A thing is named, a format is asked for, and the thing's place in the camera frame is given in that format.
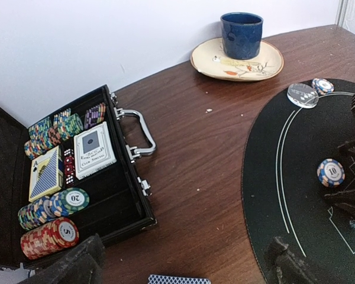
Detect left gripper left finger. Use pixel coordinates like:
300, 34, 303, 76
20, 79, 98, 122
22, 234, 105, 284

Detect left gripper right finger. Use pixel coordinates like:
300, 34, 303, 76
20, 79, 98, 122
264, 237, 337, 283

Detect blue chips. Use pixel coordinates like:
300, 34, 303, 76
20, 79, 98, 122
317, 159, 346, 188
311, 78, 334, 95

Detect red five chip row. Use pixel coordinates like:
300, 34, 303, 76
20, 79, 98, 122
20, 217, 79, 260

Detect green twenty chip row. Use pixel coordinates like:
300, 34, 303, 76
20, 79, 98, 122
17, 188, 90, 231

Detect blue playing card deck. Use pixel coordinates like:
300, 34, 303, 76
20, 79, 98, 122
148, 275, 211, 284

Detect round black poker mat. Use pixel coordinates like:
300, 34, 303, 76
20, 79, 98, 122
242, 79, 355, 283

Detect black poker set case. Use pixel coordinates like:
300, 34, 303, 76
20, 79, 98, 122
0, 86, 157, 270

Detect blue boxed card deck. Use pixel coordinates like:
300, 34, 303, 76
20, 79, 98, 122
28, 146, 64, 202

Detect red dice set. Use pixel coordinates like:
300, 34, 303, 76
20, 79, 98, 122
63, 149, 75, 186

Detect white boxed card deck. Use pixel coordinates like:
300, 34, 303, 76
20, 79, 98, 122
74, 121, 117, 180

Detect mixed colour chip row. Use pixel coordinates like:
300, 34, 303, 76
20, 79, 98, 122
24, 108, 83, 160

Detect purple chip row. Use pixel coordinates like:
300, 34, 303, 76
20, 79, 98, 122
84, 102, 106, 130

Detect beige ceramic saucer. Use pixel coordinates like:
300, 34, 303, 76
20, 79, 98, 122
191, 37, 284, 82

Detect dark blue mug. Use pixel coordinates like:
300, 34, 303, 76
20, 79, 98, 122
220, 12, 263, 60

